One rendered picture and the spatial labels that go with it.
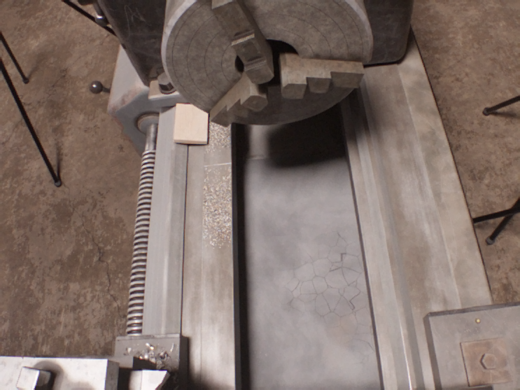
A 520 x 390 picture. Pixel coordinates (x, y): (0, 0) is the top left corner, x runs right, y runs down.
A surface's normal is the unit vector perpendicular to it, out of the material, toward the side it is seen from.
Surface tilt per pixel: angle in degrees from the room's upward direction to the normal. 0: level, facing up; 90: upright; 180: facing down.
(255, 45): 90
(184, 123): 18
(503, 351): 0
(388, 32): 90
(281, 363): 5
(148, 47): 90
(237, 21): 90
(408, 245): 0
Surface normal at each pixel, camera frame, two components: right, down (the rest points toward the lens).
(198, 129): 0.18, -0.48
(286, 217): -0.21, -0.25
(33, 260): -0.13, -0.47
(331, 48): 0.05, 0.87
